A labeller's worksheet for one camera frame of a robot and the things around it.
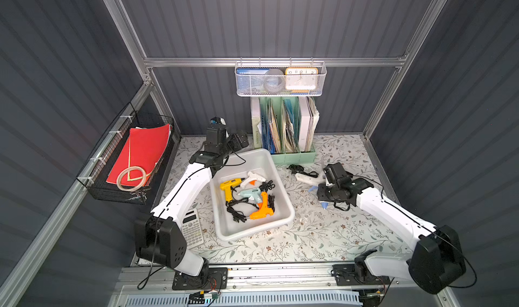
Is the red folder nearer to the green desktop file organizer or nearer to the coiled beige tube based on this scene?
the coiled beige tube

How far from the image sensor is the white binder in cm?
96

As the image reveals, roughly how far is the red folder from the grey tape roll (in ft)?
1.50

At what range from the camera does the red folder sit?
0.71 m

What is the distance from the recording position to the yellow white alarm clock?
89 centimetres

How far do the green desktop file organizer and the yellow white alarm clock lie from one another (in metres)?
0.11

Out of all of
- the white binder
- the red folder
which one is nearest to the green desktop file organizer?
the white binder

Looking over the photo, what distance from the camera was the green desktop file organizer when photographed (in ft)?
3.14
